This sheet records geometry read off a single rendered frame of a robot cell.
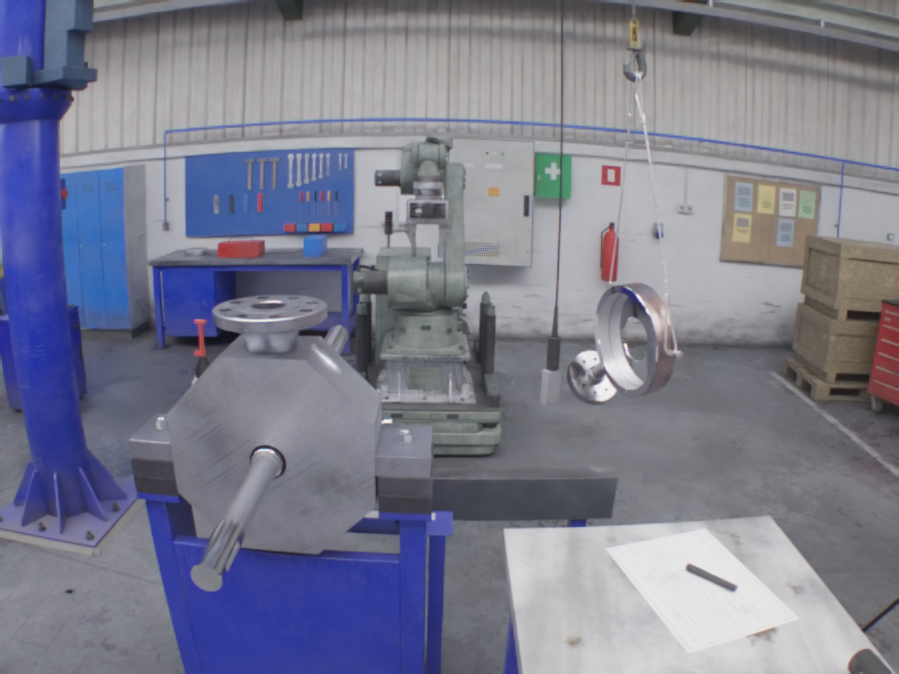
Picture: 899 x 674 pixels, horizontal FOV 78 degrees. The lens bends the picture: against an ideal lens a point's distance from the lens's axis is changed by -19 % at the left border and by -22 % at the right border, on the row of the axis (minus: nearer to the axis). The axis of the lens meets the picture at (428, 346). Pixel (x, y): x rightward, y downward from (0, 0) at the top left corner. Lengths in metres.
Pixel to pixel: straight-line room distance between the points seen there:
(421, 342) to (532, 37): 3.72
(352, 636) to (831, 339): 4.89
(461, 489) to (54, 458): 2.22
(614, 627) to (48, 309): 2.76
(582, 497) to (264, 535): 0.92
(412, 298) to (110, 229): 3.97
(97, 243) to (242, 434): 5.74
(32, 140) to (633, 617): 2.97
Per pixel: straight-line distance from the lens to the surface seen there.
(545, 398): 2.40
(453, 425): 4.00
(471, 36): 6.77
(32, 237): 3.24
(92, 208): 7.13
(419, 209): 3.72
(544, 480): 1.95
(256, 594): 1.78
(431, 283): 3.91
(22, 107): 3.20
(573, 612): 1.42
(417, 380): 4.08
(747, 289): 7.35
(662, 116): 6.96
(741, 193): 7.18
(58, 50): 3.20
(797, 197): 7.49
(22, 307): 3.31
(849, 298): 5.96
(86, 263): 7.24
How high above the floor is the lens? 1.73
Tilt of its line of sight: 16 degrees down
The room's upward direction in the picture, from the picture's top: 1 degrees clockwise
